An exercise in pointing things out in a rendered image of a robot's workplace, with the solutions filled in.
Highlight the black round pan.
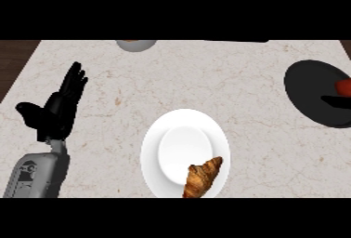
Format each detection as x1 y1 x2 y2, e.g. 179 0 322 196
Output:
284 59 351 129

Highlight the brown croissant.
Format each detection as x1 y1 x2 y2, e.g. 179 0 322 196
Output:
182 156 225 199

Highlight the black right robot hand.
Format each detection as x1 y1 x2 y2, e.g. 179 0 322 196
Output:
320 95 351 110

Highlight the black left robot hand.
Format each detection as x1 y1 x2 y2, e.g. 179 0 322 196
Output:
14 61 89 143

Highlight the grey round bowl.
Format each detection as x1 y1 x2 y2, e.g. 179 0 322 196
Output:
115 40 158 53

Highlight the white oval plate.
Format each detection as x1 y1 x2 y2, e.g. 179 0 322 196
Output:
141 108 232 199

